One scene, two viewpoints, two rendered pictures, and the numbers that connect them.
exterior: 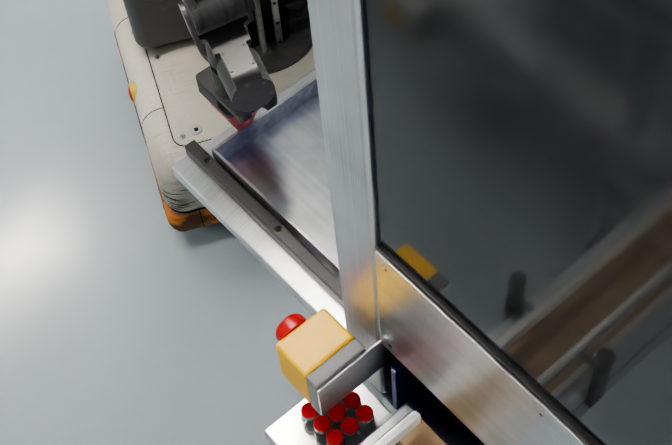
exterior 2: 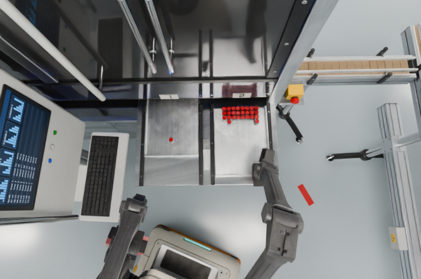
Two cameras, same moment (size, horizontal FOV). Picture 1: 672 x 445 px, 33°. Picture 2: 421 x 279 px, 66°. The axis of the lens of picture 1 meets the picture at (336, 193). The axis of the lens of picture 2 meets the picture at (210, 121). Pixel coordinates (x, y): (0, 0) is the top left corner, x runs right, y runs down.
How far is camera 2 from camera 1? 1.28 m
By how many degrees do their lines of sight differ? 49
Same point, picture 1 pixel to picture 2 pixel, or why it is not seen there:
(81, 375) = not seen: hidden behind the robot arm
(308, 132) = (242, 165)
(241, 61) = (269, 153)
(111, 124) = not seen: outside the picture
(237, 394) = (254, 202)
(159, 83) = not seen: outside the picture
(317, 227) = (260, 138)
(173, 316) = (255, 237)
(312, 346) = (297, 88)
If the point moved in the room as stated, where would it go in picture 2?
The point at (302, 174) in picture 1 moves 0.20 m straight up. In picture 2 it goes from (252, 155) to (257, 147)
